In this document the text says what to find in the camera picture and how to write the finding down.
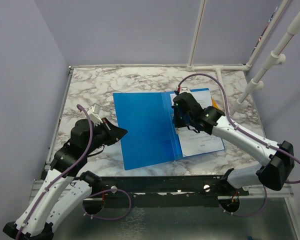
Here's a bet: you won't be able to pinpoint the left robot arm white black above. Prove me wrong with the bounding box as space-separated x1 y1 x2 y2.
2 118 128 240

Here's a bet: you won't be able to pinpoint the white PVC pipe frame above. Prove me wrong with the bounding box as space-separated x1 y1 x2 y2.
71 0 292 111

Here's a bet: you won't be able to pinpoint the printed white paper sheets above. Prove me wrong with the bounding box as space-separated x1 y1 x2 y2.
172 88 225 158

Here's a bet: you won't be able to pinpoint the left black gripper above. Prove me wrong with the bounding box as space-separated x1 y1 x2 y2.
85 117 128 155

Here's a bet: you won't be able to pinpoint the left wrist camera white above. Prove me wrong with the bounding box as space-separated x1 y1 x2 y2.
87 103 103 126

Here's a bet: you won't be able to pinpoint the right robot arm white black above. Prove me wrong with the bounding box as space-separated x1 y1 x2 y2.
172 92 295 196

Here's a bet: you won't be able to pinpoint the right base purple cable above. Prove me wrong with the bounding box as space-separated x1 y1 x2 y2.
222 184 268 217

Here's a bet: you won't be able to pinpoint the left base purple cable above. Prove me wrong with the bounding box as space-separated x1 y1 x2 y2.
82 188 132 221

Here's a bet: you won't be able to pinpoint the blue plastic folder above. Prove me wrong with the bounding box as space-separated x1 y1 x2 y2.
112 87 226 171

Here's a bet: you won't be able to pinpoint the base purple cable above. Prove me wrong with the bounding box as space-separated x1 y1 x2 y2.
222 184 268 217
82 188 132 221

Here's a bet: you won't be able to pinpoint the black mounting rail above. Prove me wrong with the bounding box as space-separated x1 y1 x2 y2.
78 171 249 208

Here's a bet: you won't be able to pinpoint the white PVC camera pole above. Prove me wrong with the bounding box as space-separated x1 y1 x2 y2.
229 11 300 115

